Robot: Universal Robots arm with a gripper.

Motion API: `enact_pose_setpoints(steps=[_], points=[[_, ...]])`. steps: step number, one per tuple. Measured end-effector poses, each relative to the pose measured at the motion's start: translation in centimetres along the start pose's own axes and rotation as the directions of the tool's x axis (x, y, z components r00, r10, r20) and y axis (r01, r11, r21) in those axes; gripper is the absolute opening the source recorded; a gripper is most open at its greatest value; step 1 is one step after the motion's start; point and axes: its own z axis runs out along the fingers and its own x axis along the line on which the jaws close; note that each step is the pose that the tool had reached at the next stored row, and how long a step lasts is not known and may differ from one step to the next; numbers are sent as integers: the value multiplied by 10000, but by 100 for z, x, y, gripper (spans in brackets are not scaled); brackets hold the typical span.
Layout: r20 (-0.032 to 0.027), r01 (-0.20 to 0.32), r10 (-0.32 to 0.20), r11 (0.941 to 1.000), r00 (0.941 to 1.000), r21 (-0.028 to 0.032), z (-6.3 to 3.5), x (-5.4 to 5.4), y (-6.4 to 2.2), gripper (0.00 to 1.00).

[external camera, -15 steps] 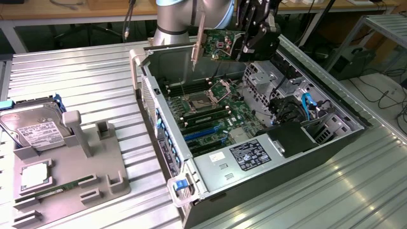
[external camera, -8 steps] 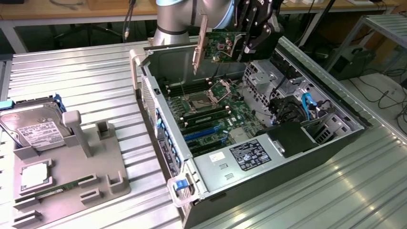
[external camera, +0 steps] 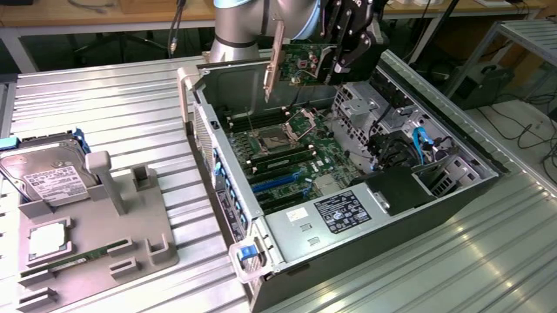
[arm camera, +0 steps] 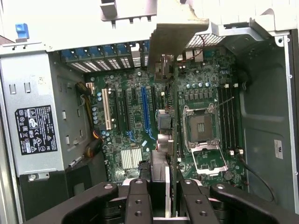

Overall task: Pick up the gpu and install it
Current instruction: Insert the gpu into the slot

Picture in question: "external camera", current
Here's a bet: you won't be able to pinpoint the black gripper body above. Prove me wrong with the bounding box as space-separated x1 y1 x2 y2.
320 0 380 45

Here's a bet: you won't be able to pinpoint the green GPU with metal bracket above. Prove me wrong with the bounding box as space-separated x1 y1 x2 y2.
262 15 344 102

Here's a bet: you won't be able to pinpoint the perforated metal disk bay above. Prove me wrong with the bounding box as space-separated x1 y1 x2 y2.
331 81 419 168

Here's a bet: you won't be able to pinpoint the metal socket cover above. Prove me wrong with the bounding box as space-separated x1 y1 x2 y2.
282 109 322 132

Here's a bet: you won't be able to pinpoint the black box on floor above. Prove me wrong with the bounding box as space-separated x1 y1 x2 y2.
459 63 517 110

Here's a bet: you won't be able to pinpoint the black RAM slot bank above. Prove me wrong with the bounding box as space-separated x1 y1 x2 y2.
227 112 288 132

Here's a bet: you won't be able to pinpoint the thin locking lever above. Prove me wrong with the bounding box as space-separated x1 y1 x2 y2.
244 106 259 135

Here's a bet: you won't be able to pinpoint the CPU socket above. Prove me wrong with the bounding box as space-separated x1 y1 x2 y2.
256 128 302 153

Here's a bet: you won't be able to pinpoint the green motherboard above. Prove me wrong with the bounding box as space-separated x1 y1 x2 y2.
223 106 375 215

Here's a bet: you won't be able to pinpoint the installed green RAM stick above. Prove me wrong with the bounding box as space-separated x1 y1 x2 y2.
251 151 316 173

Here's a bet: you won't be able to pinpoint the metal slat side table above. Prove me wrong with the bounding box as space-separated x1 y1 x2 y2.
442 18 557 98

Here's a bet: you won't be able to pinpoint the silver chipset heat sink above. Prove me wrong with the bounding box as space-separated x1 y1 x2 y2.
314 175 346 194

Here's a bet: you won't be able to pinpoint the black plastic air shroud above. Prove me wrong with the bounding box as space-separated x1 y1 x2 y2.
348 166 437 216

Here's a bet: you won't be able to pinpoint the blue expansion slot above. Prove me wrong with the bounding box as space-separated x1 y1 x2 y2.
251 170 306 194

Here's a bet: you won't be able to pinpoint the black expansion slot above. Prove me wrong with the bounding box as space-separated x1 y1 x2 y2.
256 190 306 205

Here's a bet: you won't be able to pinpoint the grey power supply with label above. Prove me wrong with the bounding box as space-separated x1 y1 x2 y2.
262 186 394 265

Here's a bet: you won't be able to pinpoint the open black PC case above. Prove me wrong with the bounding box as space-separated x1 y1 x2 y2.
176 48 501 313

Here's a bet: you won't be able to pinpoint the wooden desk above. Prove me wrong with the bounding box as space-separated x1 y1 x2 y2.
0 0 547 37

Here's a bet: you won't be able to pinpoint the grey parts rack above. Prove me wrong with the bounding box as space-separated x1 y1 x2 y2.
16 151 181 312

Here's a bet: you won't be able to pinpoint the silver hard disk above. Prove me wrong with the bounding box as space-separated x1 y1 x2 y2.
0 142 103 208

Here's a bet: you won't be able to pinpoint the blue disk caddy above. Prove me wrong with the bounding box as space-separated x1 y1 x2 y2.
0 127 93 158

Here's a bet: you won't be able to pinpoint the green loose RAM stick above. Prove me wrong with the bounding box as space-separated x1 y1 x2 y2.
20 240 132 273

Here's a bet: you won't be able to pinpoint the silver CPU chip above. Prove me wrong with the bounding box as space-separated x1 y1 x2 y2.
27 224 71 259

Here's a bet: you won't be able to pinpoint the blue flat wire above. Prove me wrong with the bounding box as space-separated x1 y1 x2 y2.
410 126 431 166

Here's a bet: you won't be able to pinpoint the hanging grey cable with plug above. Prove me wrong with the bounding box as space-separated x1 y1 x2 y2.
167 0 188 55

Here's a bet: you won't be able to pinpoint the black floor cable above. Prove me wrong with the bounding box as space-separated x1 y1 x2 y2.
473 94 557 164

